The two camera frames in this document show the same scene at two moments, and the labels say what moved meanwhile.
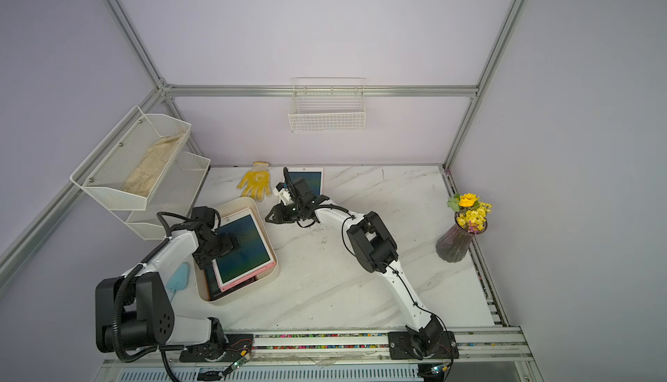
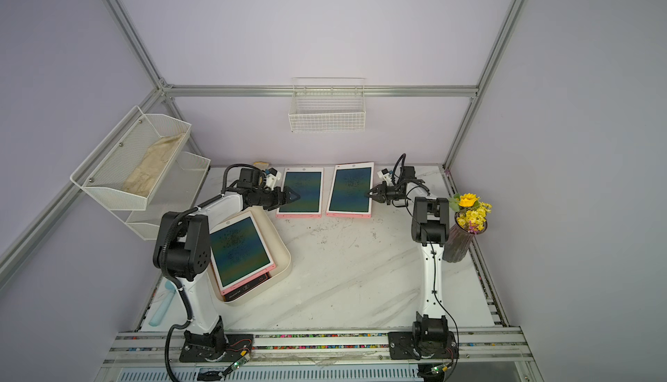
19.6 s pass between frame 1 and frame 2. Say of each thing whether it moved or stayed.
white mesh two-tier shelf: stayed
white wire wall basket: stayed
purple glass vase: stayed
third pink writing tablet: stayed
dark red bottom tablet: moved
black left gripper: moved
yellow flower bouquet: stayed
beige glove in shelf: stayed
